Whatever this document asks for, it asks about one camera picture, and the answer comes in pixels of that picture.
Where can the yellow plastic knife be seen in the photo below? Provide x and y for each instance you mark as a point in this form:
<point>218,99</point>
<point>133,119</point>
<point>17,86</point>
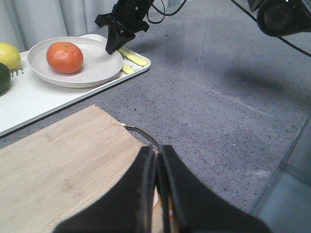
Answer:
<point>127,69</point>

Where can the orange tangerine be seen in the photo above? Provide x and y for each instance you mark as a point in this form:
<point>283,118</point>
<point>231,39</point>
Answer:
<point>64,57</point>

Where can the yellow plastic fork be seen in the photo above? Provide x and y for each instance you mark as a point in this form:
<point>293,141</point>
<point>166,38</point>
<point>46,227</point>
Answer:
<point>135,59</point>

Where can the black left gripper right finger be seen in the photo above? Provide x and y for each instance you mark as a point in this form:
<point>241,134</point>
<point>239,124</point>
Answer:
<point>190,207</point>

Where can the white rectangular tray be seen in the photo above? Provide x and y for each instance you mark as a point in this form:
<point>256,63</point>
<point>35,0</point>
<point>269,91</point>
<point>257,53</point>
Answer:
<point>31,98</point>

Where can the yellow lemon right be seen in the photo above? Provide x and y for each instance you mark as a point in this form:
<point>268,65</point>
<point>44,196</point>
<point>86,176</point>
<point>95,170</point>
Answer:
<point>9,55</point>

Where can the metal cutting board handle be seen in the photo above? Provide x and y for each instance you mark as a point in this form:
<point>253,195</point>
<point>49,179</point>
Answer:
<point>142,133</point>

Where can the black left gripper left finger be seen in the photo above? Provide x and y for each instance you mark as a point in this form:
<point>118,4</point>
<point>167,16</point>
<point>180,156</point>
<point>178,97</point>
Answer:
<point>126,208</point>

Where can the grey curtain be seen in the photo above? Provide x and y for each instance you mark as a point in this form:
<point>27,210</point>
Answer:
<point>24,23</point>

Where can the green lime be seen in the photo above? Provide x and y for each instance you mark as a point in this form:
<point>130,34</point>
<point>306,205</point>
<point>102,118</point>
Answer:
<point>5,78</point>

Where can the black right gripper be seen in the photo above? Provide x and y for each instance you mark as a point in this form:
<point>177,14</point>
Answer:
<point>126,18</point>

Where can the beige round plate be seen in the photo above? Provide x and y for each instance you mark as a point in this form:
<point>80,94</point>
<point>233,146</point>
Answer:
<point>98,67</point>

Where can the black camera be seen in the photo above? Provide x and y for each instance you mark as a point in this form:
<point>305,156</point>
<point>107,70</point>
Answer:
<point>278,18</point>

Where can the wooden cutting board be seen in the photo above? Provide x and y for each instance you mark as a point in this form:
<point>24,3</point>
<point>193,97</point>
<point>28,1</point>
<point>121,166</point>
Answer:
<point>58,171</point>

